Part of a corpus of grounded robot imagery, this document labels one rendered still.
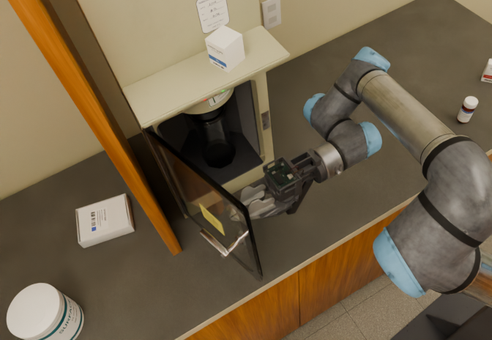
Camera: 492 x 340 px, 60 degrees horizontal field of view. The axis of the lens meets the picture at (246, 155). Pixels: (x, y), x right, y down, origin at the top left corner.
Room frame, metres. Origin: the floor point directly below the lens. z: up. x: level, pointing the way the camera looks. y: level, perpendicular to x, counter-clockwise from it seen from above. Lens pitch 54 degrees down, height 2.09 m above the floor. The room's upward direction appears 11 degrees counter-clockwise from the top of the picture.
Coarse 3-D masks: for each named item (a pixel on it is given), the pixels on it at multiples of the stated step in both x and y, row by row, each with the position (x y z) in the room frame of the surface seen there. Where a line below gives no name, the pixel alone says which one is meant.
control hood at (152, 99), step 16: (256, 32) 0.72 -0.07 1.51; (256, 48) 0.67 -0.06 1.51; (272, 48) 0.66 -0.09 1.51; (176, 64) 0.67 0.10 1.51; (192, 64) 0.66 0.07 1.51; (208, 64) 0.65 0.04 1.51; (240, 64) 0.63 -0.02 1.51; (256, 64) 0.62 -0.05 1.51; (272, 64) 0.62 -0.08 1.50; (144, 80) 0.64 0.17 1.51; (160, 80) 0.63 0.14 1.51; (176, 80) 0.62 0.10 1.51; (192, 80) 0.61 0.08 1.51; (208, 80) 0.61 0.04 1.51; (224, 80) 0.60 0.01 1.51; (240, 80) 0.59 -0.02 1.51; (128, 96) 0.60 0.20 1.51; (144, 96) 0.60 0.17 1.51; (160, 96) 0.59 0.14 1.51; (176, 96) 0.58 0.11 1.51; (192, 96) 0.57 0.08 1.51; (208, 96) 0.57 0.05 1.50; (144, 112) 0.55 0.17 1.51; (160, 112) 0.55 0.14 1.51; (176, 112) 0.55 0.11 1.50
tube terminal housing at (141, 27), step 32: (96, 0) 0.64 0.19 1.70; (128, 0) 0.66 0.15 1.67; (160, 0) 0.68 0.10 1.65; (192, 0) 0.69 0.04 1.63; (256, 0) 0.74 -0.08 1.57; (96, 32) 0.63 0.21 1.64; (128, 32) 0.65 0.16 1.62; (160, 32) 0.67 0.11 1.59; (192, 32) 0.69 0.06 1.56; (128, 64) 0.64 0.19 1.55; (160, 64) 0.66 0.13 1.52; (256, 96) 0.76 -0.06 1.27
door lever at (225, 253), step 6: (204, 234) 0.43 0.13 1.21; (210, 234) 0.43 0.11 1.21; (210, 240) 0.42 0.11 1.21; (216, 240) 0.42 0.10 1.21; (240, 240) 0.40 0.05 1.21; (216, 246) 0.40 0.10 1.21; (222, 246) 0.40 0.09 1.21; (234, 246) 0.39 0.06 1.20; (222, 252) 0.39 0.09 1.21; (228, 252) 0.38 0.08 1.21
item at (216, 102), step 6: (228, 90) 0.74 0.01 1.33; (216, 96) 0.72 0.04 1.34; (222, 96) 0.72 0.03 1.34; (228, 96) 0.73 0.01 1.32; (204, 102) 0.71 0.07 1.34; (210, 102) 0.71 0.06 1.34; (216, 102) 0.71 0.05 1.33; (222, 102) 0.72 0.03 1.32; (192, 108) 0.71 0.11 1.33; (198, 108) 0.70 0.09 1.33; (204, 108) 0.70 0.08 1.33; (210, 108) 0.70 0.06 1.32; (216, 108) 0.70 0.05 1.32
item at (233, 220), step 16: (160, 144) 0.57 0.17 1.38; (176, 160) 0.54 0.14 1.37; (176, 176) 0.57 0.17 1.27; (192, 176) 0.50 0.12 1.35; (192, 192) 0.53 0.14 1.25; (208, 192) 0.46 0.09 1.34; (224, 192) 0.42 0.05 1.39; (192, 208) 0.56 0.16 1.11; (208, 208) 0.49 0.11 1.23; (224, 208) 0.43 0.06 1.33; (240, 208) 0.39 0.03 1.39; (208, 224) 0.51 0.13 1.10; (224, 224) 0.45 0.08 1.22; (240, 224) 0.39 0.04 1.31; (224, 240) 0.47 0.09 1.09; (240, 256) 0.42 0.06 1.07; (256, 256) 0.38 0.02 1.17; (256, 272) 0.38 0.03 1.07
